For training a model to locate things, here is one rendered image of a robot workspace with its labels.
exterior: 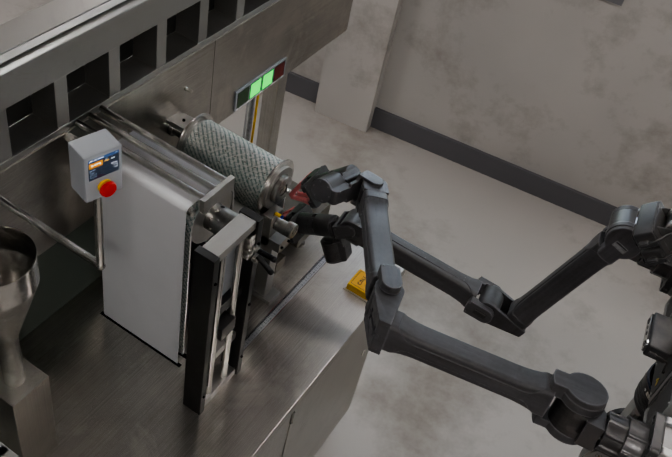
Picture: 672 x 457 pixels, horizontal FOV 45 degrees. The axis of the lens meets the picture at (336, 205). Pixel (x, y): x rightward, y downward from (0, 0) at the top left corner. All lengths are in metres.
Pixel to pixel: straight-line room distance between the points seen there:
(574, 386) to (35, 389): 1.01
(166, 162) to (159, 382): 0.58
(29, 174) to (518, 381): 1.05
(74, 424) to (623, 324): 2.54
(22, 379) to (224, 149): 0.70
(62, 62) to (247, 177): 0.52
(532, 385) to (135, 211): 0.88
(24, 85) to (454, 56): 2.60
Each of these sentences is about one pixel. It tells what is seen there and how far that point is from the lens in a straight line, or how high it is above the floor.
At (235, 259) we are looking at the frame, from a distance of 1.67.
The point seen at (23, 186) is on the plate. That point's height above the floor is 1.37.
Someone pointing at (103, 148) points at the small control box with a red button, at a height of 1.71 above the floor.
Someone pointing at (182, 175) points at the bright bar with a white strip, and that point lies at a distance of 1.71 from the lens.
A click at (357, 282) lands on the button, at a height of 0.92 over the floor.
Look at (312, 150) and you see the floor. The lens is 4.05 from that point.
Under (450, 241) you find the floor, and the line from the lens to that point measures 3.78.
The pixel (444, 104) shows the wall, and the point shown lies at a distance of 4.07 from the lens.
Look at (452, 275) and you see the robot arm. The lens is 1.98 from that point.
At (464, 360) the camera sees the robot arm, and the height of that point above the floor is 1.48.
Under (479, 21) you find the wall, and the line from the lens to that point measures 3.81.
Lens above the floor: 2.60
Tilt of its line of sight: 43 degrees down
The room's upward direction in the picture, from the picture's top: 13 degrees clockwise
